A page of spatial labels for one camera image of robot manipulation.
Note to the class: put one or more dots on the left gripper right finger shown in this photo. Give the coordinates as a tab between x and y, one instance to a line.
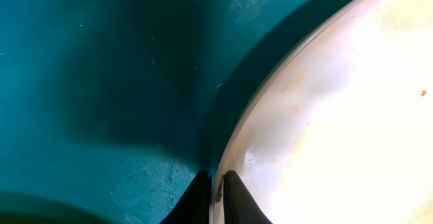
238	205

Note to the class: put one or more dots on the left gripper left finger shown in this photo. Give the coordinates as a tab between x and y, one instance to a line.
193	206

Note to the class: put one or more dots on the white plate with long stain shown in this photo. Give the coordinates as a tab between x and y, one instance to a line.
341	132

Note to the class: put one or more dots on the yellow plate with stain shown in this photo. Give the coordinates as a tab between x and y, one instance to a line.
16	218

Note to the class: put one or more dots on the teal plastic tray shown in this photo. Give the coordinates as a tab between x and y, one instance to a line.
110	107

